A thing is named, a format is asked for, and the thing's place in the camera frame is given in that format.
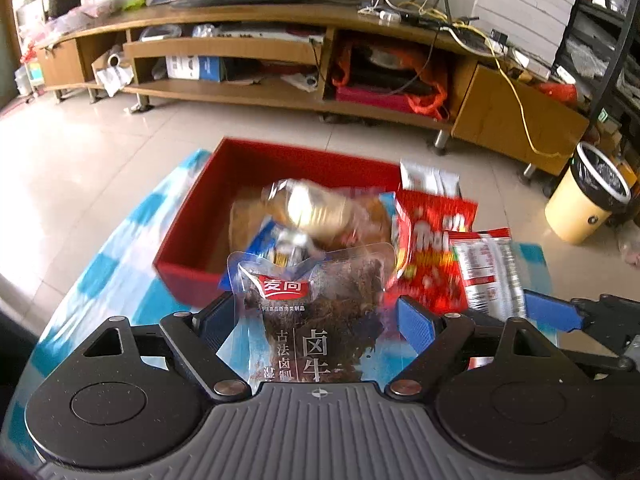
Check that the orange bag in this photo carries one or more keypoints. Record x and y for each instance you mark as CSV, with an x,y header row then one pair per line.
x,y
430,90

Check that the open cardboard box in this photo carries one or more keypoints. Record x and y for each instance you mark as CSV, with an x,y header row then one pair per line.
x,y
112,72

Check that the blue and white snack packet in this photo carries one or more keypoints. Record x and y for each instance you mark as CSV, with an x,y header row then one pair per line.
x,y
260,245

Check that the yellow trash bin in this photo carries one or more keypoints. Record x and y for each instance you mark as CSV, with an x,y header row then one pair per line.
x,y
575,210

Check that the red plastic bag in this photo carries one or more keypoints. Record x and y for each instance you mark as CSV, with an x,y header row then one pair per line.
x,y
557,92

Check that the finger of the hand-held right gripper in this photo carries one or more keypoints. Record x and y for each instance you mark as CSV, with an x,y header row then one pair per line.
x,y
605,362
550,310

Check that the light blue snack packet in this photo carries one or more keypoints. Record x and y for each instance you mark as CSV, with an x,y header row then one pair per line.
x,y
389,215

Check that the clear beef jerky packet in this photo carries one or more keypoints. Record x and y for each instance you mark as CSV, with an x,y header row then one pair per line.
x,y
335,305

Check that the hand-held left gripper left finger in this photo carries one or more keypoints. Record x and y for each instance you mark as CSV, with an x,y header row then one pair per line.
x,y
217,322

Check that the wooden media stand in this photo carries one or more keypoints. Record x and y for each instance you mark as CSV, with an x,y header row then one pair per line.
x,y
510,115

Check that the black router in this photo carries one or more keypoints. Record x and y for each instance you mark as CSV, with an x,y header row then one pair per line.
x,y
440,17

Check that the black metal shelf rack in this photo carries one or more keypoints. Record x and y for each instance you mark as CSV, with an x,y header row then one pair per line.
x,y
617,75

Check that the red and white snack packet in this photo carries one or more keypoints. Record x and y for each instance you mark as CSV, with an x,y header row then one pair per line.
x,y
487,270

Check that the blue checkered tablecloth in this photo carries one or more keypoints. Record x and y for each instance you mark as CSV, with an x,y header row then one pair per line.
x,y
110,270

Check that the clear plastic bag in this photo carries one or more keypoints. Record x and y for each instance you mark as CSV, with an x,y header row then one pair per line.
x,y
630,242

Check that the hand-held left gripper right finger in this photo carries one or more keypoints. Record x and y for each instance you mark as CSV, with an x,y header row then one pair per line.
x,y
415,322

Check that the pink flat box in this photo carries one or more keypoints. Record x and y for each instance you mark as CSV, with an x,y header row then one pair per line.
x,y
375,97

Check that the clear bread packet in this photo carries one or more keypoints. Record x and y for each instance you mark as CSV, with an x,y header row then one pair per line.
x,y
320,210

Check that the stack of white foam boards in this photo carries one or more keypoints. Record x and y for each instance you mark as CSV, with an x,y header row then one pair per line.
x,y
525,10

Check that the plastic drawer cabinet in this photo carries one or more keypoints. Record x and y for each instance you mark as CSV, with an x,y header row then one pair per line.
x,y
30,77

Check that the red cardboard box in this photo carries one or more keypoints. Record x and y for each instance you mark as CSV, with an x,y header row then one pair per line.
x,y
190,240

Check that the blue and white box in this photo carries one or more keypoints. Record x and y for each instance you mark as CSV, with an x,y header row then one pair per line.
x,y
195,67

